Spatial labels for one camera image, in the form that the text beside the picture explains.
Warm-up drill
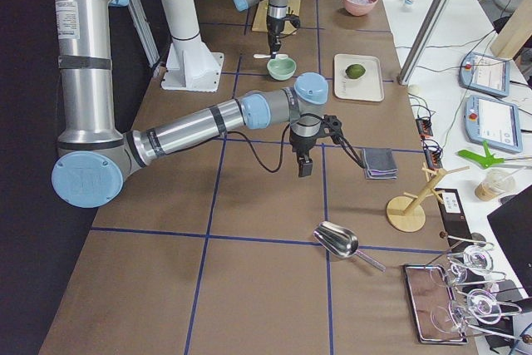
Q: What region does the lower teach pendant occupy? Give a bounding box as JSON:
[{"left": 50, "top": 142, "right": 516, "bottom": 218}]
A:
[{"left": 465, "top": 95, "right": 523, "bottom": 154}]

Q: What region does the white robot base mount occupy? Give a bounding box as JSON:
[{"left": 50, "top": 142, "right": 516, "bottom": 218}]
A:
[{"left": 161, "top": 0, "right": 224, "bottom": 92}]

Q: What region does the upper teach pendant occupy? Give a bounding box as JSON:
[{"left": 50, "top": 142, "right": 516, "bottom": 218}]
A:
[{"left": 459, "top": 52, "right": 510, "bottom": 98}]

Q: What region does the teach pendant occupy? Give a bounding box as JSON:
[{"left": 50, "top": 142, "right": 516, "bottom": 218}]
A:
[
  {"left": 465, "top": 95, "right": 523, "bottom": 154},
  {"left": 459, "top": 52, "right": 510, "bottom": 98}
]

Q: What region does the wooden mug tree stand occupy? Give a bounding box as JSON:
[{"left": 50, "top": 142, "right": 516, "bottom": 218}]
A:
[{"left": 386, "top": 163, "right": 469, "bottom": 233}]

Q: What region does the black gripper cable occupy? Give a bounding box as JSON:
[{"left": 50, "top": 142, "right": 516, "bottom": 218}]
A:
[
  {"left": 280, "top": 7, "right": 303, "bottom": 37},
  {"left": 224, "top": 112, "right": 368, "bottom": 173}
]

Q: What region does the grey folded cloth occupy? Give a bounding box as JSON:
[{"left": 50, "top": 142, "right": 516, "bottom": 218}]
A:
[{"left": 362, "top": 147, "right": 398, "bottom": 180}]

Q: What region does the cream rabbit tray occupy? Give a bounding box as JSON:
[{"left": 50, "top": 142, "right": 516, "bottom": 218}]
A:
[{"left": 333, "top": 54, "right": 385, "bottom": 102}]

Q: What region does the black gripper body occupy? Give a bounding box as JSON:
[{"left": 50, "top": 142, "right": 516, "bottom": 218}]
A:
[
  {"left": 266, "top": 14, "right": 301, "bottom": 45},
  {"left": 289, "top": 113, "right": 342, "bottom": 155}
]

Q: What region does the iced coffee cup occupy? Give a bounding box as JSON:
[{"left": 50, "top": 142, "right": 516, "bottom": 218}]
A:
[{"left": 475, "top": 169, "right": 515, "bottom": 201}]

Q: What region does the mint green bowl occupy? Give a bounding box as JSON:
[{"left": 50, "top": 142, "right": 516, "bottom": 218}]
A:
[{"left": 267, "top": 57, "right": 297, "bottom": 81}]

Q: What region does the white plastic spoon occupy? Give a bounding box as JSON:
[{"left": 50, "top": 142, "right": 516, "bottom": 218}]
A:
[{"left": 253, "top": 53, "right": 288, "bottom": 60}]

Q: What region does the green plastic clamp tool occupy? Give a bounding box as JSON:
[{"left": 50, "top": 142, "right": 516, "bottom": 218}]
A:
[{"left": 457, "top": 140, "right": 531, "bottom": 169}]

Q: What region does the glass cup rack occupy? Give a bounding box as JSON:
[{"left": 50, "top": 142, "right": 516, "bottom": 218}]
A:
[{"left": 430, "top": 231, "right": 531, "bottom": 345}]

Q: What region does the aluminium frame post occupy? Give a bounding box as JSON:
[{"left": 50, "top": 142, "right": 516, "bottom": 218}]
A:
[{"left": 397, "top": 0, "right": 450, "bottom": 86}]

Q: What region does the bamboo cutting board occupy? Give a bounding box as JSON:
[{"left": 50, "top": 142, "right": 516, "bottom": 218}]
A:
[{"left": 252, "top": 0, "right": 301, "bottom": 35}]

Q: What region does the metal scoop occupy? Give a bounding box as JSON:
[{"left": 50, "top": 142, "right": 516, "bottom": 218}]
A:
[{"left": 313, "top": 221, "right": 386, "bottom": 272}]

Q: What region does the green avocado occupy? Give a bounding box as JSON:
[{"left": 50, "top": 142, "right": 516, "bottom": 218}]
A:
[{"left": 345, "top": 64, "right": 367, "bottom": 80}]

